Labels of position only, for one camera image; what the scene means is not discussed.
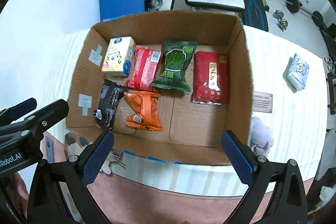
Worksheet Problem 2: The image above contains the black snack packet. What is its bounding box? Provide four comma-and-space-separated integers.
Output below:
93, 79, 128, 130

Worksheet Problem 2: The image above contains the orange snack packet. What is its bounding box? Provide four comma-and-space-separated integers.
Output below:
124, 91, 163, 131

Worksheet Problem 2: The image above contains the yellow tissue pack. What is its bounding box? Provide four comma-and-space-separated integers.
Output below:
101, 36, 135, 77

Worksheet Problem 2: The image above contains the red snack packet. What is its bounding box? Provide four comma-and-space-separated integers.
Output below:
125, 45, 162, 93

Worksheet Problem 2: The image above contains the light blue tissue pack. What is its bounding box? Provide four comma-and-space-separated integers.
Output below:
285, 53, 310, 91

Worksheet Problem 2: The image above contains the green snack packet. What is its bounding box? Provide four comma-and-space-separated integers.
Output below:
151, 40, 198, 93

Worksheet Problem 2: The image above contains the dark red packet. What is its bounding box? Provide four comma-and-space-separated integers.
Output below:
191, 51, 230, 105

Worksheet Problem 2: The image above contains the smartphone on table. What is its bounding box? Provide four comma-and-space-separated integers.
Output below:
45, 137, 55, 163

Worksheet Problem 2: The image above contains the open cardboard box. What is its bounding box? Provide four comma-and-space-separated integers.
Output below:
66, 11, 252, 165

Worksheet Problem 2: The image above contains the chrome dumbbell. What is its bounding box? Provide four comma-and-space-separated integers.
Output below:
273, 10, 288, 31

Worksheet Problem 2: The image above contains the black blue weight bench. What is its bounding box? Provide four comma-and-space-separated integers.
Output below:
241, 0, 269, 32

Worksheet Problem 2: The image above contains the barbell on floor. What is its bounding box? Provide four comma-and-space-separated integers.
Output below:
285, 0, 324, 28

